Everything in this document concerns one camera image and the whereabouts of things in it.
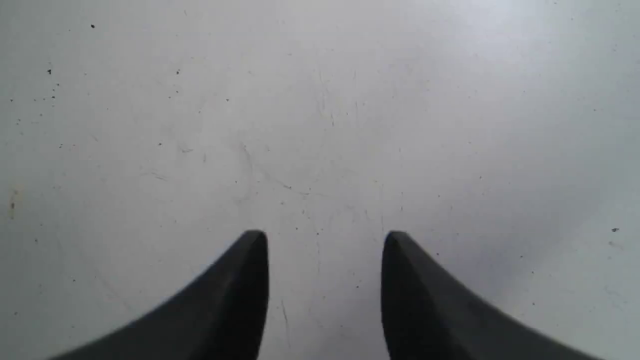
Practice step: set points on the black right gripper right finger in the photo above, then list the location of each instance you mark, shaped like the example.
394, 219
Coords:
427, 314

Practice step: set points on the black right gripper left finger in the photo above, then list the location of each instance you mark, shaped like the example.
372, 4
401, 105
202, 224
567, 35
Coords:
221, 315

